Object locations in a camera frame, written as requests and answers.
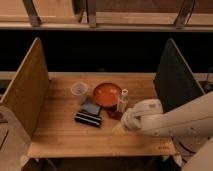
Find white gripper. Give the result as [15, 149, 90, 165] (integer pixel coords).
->
[121, 99, 163, 131]

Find small clear bottle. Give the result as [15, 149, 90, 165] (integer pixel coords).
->
[117, 89, 128, 113]

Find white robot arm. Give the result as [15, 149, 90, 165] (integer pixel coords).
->
[121, 92, 213, 171]

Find dark red small dish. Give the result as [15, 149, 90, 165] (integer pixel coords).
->
[107, 108, 122, 120]

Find yellow sponge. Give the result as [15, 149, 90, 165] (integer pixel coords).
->
[112, 123, 126, 135]

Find red lacquer bowl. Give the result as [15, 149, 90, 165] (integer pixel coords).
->
[93, 83, 122, 108]

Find black rectangular box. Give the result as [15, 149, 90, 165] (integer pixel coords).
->
[74, 101, 102, 128]

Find right dark side panel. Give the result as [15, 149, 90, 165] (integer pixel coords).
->
[153, 38, 205, 112]

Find clear plastic cup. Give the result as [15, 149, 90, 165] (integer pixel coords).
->
[70, 82, 88, 104]

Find left wooden side panel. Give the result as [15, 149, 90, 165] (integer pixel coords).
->
[0, 38, 49, 141]

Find wooden shelf rail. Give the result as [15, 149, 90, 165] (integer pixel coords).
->
[0, 0, 213, 33]

